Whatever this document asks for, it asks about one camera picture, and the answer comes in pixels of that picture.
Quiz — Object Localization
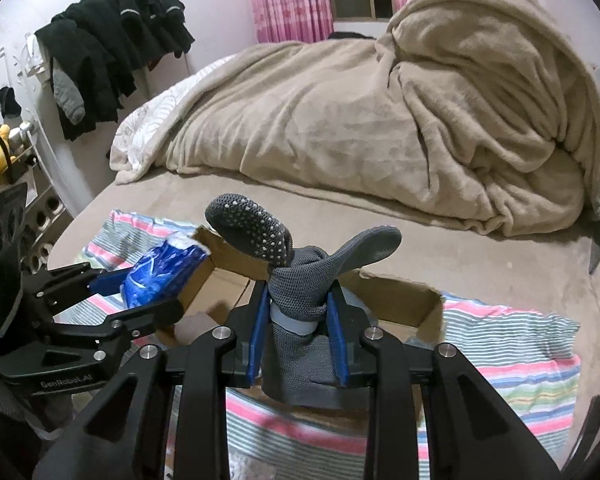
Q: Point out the striped pastel cloth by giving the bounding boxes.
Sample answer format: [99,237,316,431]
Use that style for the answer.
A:
[82,207,582,480]

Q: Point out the blue plastic packet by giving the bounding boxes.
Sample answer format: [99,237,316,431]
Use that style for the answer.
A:
[120,236,212,312]

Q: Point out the grey grip socks pair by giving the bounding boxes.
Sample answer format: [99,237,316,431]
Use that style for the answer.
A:
[205,192,403,409]

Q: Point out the black clothes on rack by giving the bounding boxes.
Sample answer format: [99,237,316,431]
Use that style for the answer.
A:
[34,0,197,142]

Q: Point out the beige fleece blanket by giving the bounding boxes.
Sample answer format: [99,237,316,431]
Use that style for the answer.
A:
[110,0,600,239]

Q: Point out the white storage rack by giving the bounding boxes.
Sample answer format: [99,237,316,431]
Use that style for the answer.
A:
[7,120,77,273]

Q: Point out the brown cardboard box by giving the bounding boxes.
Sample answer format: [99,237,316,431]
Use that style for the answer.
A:
[155,225,447,426]

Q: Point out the white patterned quilt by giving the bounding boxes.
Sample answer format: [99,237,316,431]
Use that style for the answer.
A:
[110,55,242,172]

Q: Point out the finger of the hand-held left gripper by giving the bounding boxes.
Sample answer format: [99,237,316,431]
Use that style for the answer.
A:
[21,261,132,322]
[0,299,184,392]

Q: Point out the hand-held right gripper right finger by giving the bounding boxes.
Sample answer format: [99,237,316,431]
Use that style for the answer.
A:
[327,285,563,480]

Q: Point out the grey quilted garment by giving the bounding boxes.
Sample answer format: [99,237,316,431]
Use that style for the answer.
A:
[51,62,87,124]

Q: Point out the bed with beige sheet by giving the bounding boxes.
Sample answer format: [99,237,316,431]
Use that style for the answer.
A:
[47,162,600,413]

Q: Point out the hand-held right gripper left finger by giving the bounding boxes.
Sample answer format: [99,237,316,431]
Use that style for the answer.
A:
[32,280,273,480]

